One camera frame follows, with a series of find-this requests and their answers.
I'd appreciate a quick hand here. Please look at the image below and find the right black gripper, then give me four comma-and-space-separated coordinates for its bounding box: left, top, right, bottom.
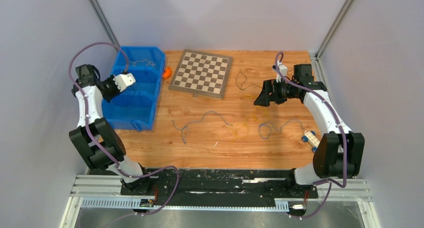
253, 78, 298, 107

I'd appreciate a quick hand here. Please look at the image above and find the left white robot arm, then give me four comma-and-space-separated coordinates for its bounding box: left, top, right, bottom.
69, 64, 153, 195

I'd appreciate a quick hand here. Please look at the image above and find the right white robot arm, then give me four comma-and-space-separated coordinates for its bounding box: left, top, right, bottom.
255, 61, 365, 197

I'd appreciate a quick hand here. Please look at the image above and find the white blue toy block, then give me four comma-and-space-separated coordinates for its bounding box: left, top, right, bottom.
301, 130, 320, 153

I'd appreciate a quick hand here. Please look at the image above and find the checkerboard calibration board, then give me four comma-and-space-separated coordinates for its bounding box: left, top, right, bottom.
168, 49, 233, 99

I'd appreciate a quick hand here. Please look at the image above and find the orange small object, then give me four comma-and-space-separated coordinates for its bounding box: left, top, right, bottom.
162, 66, 172, 80

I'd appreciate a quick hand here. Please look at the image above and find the blue plastic bin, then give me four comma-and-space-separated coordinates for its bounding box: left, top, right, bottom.
102, 46, 166, 132

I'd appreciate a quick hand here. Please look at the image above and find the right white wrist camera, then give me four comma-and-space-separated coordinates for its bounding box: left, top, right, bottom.
272, 61, 288, 83

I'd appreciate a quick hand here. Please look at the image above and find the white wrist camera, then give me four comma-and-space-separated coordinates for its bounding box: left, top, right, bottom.
272, 61, 288, 83
113, 73, 136, 93

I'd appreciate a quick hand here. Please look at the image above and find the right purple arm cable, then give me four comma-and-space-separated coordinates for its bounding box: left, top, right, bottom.
274, 52, 348, 219

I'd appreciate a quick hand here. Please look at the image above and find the grey cable in bin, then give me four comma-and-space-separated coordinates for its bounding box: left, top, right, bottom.
127, 59, 157, 69

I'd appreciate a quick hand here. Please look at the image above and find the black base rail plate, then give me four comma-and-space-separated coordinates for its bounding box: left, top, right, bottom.
141, 168, 318, 208

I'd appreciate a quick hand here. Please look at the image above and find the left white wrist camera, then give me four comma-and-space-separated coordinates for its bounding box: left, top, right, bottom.
113, 73, 136, 93

